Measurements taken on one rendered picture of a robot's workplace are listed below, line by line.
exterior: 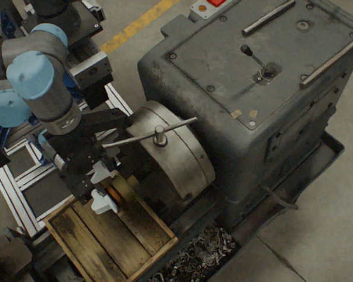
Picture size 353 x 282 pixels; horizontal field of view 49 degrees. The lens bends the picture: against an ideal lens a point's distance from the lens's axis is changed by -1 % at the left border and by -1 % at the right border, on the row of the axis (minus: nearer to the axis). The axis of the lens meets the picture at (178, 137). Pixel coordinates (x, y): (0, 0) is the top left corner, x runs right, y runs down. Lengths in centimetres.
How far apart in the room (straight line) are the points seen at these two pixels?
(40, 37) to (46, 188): 154
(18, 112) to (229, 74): 56
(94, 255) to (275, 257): 115
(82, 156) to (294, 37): 72
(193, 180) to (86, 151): 37
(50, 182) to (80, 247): 95
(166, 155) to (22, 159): 147
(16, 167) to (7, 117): 136
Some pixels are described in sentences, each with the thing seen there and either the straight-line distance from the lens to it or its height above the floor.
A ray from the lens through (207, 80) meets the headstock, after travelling 111.
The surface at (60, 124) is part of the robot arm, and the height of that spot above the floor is 155.
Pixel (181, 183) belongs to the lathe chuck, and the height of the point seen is 116.
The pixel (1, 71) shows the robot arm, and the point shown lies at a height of 159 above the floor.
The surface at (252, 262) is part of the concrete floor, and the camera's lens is 219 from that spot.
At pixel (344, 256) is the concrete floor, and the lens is 229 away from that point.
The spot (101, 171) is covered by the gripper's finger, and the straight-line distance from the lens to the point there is 89.
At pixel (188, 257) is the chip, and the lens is 160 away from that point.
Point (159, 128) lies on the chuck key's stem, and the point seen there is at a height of 132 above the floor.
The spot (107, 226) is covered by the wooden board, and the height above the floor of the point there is 88.
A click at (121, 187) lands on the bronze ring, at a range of 113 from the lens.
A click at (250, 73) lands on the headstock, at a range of 112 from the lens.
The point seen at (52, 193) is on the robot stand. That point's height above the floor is 21.
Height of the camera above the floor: 215
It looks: 62 degrees down
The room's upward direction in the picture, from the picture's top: 10 degrees counter-clockwise
